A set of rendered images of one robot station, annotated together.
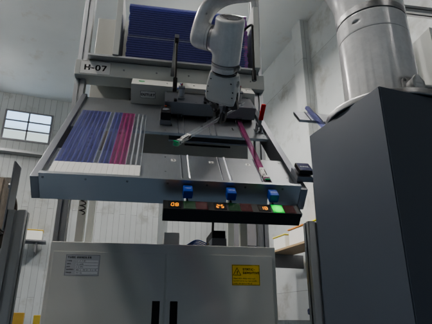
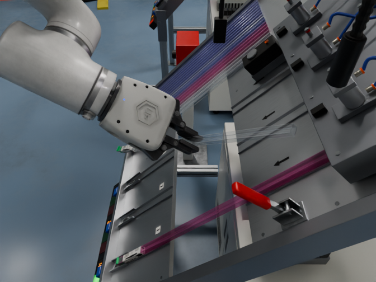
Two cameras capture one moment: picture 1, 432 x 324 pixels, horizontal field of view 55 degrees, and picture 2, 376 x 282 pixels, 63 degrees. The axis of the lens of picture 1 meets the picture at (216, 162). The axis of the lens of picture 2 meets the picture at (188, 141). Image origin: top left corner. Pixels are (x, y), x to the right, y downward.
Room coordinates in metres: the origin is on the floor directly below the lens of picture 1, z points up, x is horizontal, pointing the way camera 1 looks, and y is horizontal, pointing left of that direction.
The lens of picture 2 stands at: (1.27, -0.39, 1.40)
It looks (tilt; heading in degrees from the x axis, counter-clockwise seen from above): 45 degrees down; 99
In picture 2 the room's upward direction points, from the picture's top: straight up
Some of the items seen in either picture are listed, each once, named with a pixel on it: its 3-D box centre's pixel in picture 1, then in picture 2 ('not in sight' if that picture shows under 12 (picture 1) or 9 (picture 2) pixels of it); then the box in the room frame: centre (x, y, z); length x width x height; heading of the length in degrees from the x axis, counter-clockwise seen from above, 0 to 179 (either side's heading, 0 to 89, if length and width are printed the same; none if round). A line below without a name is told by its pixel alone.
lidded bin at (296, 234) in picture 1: (306, 236); not in sight; (6.29, -1.37, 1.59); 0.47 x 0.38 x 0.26; 20
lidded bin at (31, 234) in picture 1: (33, 235); not in sight; (9.15, 4.02, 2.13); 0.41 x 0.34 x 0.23; 110
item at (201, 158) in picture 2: not in sight; (187, 108); (1.06, 0.84, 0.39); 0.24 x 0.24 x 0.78; 9
